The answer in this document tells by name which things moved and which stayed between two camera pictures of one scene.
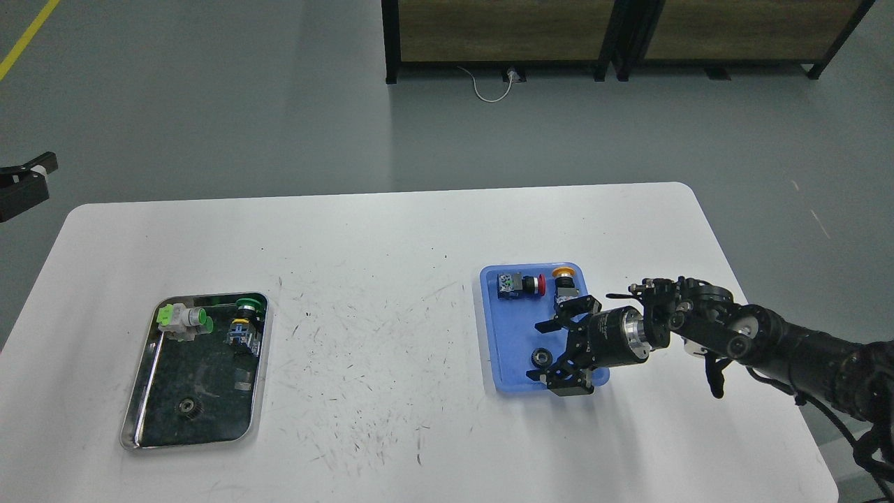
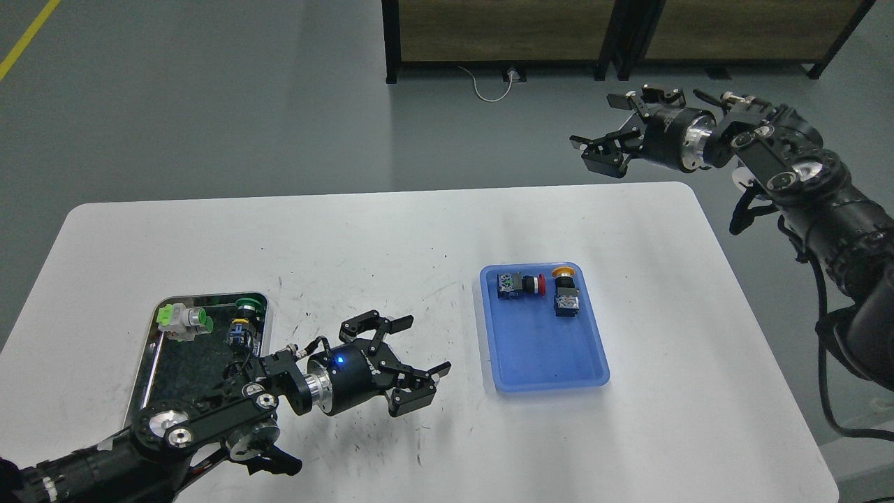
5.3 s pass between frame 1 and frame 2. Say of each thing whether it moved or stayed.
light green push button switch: stayed
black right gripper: moved
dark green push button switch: stayed
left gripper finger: moved
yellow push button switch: stayed
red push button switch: stayed
